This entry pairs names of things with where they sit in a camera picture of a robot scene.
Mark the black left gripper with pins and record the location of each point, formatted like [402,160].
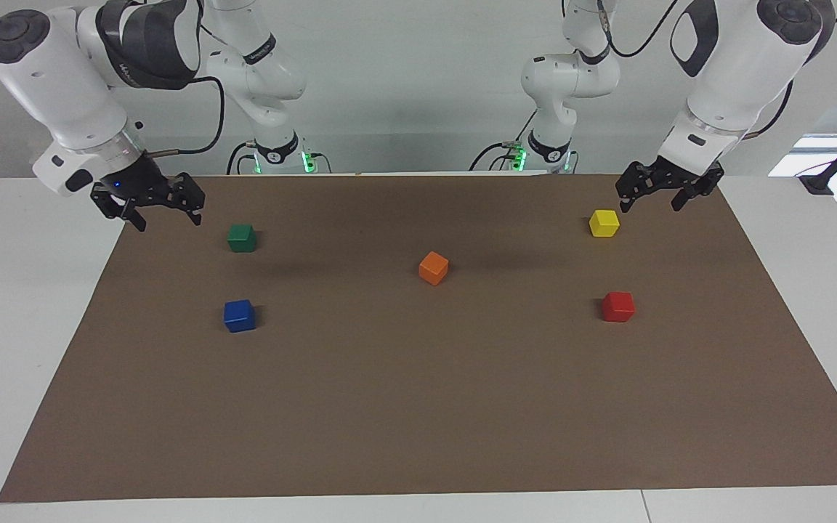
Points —
[680,178]

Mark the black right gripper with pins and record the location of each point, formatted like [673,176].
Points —
[139,181]

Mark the red cube block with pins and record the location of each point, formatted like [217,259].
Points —
[617,308]

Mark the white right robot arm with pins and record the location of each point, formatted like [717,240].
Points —
[62,80]

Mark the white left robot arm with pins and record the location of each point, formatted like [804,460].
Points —
[724,80]

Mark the yellow cube block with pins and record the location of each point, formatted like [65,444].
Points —
[604,224]

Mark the green cube block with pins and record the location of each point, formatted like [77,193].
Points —
[241,238]

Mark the blue cube block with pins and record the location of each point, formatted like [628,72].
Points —
[239,317]

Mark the orange cube block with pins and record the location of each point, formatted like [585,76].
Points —
[433,269]

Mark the brown table mat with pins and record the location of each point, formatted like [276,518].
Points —
[418,392]

